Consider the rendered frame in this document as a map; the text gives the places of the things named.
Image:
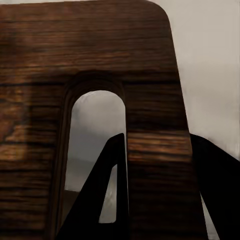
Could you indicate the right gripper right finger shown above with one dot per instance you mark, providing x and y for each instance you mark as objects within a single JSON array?
[{"x": 218, "y": 175}]

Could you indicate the cutting board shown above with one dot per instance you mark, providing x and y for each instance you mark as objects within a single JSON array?
[{"x": 53, "y": 53}]

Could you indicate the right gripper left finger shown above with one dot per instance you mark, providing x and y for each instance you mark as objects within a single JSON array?
[{"x": 82, "y": 222}]

